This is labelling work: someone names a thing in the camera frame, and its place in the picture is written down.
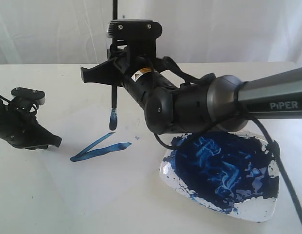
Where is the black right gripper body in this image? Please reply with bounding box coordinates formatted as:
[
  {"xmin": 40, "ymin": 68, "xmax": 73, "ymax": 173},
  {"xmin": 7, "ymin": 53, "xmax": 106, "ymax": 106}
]
[{"xmin": 109, "ymin": 38, "xmax": 177, "ymax": 110}]

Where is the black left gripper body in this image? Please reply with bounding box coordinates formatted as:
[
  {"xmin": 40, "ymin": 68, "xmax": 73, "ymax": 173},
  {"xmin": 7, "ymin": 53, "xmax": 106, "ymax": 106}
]
[{"xmin": 0, "ymin": 95, "xmax": 39, "ymax": 149}]

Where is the black paintbrush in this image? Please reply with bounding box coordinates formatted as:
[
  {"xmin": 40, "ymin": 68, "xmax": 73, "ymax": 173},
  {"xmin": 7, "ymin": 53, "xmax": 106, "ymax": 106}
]
[{"xmin": 109, "ymin": 0, "xmax": 118, "ymax": 131}]

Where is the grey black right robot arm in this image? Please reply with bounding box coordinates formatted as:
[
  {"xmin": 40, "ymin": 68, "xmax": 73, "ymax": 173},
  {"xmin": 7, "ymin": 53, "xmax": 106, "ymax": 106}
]
[{"xmin": 81, "ymin": 39, "xmax": 302, "ymax": 135}]

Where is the white paper sheet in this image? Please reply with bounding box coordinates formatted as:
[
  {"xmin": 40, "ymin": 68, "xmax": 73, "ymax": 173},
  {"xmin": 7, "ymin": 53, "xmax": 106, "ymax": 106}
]
[{"xmin": 39, "ymin": 103, "xmax": 168, "ymax": 216}]

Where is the white backdrop cloth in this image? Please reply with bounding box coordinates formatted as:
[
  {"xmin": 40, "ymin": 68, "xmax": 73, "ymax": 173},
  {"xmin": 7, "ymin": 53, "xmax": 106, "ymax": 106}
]
[{"xmin": 0, "ymin": 0, "xmax": 302, "ymax": 66}]

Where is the white tray with blue paint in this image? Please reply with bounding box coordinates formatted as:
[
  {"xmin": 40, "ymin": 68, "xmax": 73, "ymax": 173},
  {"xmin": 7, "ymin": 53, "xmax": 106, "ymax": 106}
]
[{"xmin": 159, "ymin": 131, "xmax": 280, "ymax": 222}]

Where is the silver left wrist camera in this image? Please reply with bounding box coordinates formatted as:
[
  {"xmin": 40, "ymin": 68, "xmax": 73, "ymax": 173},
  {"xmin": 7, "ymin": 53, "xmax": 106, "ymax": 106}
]
[{"xmin": 11, "ymin": 87, "xmax": 45, "ymax": 106}]

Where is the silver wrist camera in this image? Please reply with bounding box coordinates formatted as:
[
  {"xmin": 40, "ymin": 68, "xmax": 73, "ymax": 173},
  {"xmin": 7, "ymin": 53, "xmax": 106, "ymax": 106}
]
[
  {"xmin": 11, "ymin": 87, "xmax": 45, "ymax": 106},
  {"xmin": 107, "ymin": 19, "xmax": 163, "ymax": 40}
]

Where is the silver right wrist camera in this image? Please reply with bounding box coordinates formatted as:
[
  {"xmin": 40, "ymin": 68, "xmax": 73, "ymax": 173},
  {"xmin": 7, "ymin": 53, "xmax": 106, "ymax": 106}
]
[{"xmin": 107, "ymin": 19, "xmax": 163, "ymax": 40}]

